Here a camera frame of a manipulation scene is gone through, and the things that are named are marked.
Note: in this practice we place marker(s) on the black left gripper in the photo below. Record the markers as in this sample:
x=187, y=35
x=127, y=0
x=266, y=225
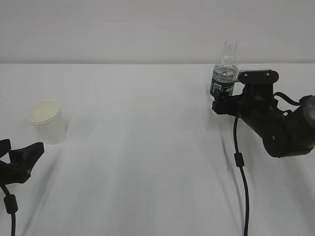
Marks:
x=22, y=161

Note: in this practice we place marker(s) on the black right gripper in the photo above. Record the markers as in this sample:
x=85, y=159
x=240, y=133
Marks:
x=258, y=109

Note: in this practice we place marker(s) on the Yibao mineral water bottle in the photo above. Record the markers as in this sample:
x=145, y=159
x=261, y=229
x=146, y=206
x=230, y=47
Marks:
x=225, y=72

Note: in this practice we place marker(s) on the white paper cup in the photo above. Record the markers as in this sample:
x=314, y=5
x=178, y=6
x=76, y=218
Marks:
x=47, y=120

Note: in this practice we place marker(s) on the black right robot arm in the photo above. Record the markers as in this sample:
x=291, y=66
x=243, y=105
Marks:
x=301, y=126

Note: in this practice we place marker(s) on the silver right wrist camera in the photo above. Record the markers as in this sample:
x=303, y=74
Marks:
x=257, y=77

